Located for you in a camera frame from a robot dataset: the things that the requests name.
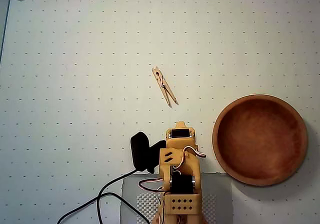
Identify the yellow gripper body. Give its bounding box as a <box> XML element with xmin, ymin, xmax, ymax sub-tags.
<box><xmin>165</xmin><ymin>126</ymin><xmax>199</xmax><ymax>150</ymax></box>

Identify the wooden clothespin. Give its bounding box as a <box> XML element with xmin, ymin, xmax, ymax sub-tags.
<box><xmin>151</xmin><ymin>65</ymin><xmax>180</xmax><ymax>109</ymax></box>

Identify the perforated tan robot base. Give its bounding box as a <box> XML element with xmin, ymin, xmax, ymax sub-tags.
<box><xmin>149</xmin><ymin>205</ymin><xmax>208</xmax><ymax>224</ymax></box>

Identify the round wooden bowl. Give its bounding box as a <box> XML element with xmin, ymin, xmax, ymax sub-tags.
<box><xmin>211</xmin><ymin>93</ymin><xmax>309</xmax><ymax>187</ymax></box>

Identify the white foam grip mat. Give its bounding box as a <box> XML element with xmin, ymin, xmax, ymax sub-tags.
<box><xmin>136</xmin><ymin>192</ymin><xmax>218</xmax><ymax>224</ymax></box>

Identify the red white servo wire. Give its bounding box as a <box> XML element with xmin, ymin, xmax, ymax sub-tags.
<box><xmin>138</xmin><ymin>177</ymin><xmax>166</xmax><ymax>194</ymax></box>
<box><xmin>183</xmin><ymin>145</ymin><xmax>208</xmax><ymax>160</ymax></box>

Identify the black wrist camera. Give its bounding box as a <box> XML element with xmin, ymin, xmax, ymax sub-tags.
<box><xmin>129</xmin><ymin>131</ymin><xmax>167</xmax><ymax>174</ymax></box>

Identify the grey base plate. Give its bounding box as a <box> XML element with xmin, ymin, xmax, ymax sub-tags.
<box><xmin>121</xmin><ymin>172</ymin><xmax>235</xmax><ymax>224</ymax></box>

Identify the black camera cable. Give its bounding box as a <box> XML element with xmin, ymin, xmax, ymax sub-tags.
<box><xmin>56</xmin><ymin>167</ymin><xmax>151</xmax><ymax>224</ymax></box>

